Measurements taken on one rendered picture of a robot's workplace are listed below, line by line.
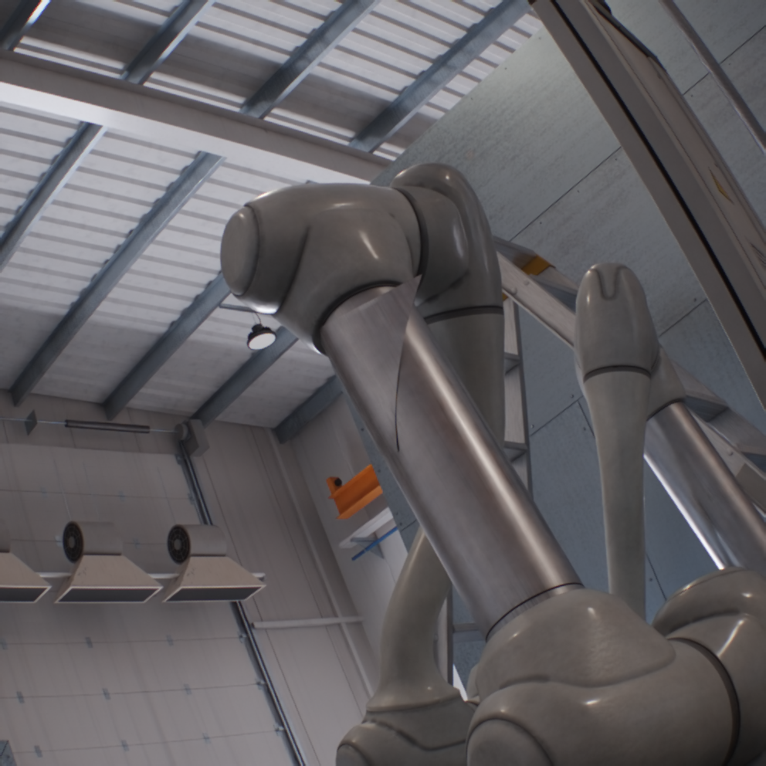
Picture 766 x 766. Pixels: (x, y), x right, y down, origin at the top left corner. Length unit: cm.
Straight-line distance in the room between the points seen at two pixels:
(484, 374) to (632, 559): 48
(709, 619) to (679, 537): 241
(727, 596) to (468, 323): 45
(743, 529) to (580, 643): 85
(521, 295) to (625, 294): 120
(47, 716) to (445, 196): 1150
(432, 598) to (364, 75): 1065
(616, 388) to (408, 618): 57
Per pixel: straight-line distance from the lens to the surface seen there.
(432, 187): 141
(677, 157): 140
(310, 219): 128
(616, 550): 176
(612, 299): 179
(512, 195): 400
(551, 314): 292
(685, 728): 104
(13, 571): 1231
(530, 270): 334
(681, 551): 355
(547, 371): 383
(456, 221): 139
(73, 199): 1212
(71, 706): 1290
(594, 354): 176
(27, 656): 1288
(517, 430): 331
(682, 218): 138
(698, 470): 187
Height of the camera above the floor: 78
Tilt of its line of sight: 24 degrees up
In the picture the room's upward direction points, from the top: 23 degrees counter-clockwise
